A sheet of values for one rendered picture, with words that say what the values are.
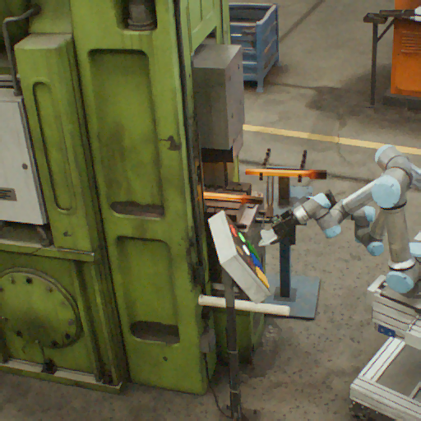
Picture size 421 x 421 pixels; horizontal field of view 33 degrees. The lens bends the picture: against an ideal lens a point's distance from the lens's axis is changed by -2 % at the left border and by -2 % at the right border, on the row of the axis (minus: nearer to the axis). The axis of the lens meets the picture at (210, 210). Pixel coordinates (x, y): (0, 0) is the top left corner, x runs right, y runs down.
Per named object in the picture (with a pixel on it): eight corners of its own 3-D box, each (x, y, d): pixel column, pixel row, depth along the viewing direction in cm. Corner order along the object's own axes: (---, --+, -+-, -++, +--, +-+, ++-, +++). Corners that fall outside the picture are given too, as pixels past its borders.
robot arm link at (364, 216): (372, 227, 348) (373, 212, 343) (350, 224, 351) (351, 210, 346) (374, 218, 354) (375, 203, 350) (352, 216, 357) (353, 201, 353)
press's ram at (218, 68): (249, 114, 363) (246, 39, 342) (229, 150, 332) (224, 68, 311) (170, 110, 374) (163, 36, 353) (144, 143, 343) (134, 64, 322)
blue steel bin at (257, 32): (281, 64, 792) (280, 1, 753) (262, 92, 729) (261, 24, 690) (180, 59, 828) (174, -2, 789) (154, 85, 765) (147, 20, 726)
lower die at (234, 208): (247, 205, 376) (246, 191, 371) (237, 226, 360) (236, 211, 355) (169, 197, 387) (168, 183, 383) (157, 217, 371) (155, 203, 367)
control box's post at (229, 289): (242, 419, 371) (232, 252, 313) (240, 425, 368) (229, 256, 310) (235, 418, 372) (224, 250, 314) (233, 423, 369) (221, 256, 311)
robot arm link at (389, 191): (424, 279, 310) (409, 166, 288) (411, 298, 300) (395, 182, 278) (400, 276, 318) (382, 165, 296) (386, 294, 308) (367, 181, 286)
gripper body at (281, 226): (266, 219, 323) (289, 205, 320) (276, 233, 327) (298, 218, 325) (270, 229, 316) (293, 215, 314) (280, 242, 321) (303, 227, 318)
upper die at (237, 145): (243, 144, 357) (242, 126, 352) (233, 163, 341) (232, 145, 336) (164, 138, 368) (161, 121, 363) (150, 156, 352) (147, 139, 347)
